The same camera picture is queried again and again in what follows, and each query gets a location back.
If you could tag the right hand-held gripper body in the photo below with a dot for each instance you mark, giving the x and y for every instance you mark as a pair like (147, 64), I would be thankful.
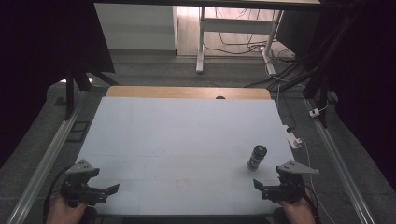
(288, 183)

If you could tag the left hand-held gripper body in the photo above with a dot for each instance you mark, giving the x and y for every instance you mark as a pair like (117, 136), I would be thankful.
(78, 186)

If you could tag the dark green capped bottle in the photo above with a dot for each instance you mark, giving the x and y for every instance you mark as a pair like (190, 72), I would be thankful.
(257, 158)

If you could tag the person's right hand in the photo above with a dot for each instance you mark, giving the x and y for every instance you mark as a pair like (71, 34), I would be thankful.
(295, 213)

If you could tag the person's left hand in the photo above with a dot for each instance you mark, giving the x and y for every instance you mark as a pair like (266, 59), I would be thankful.
(64, 213)

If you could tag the white power strip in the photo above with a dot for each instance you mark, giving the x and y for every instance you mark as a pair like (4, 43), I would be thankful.
(292, 138)

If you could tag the small white adapter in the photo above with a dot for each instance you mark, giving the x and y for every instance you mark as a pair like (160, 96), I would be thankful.
(314, 112)

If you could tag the white table cover sheet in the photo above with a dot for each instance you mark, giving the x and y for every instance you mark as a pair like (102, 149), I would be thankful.
(186, 149)

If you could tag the black metal stand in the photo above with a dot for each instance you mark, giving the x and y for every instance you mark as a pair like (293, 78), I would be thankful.
(76, 84)
(317, 87)

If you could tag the black curtain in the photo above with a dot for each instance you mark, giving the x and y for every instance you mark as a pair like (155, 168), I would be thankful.
(361, 77)
(37, 62)

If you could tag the white cabinet panel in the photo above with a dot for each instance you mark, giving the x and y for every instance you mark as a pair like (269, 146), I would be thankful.
(135, 26)

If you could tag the aluminium rail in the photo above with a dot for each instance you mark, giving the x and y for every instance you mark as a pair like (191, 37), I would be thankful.
(339, 165)
(46, 160)

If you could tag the black rectangular floor frame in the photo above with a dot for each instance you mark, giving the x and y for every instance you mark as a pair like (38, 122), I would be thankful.
(78, 131)

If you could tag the white metal desk frame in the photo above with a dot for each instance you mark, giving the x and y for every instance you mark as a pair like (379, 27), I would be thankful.
(236, 26)

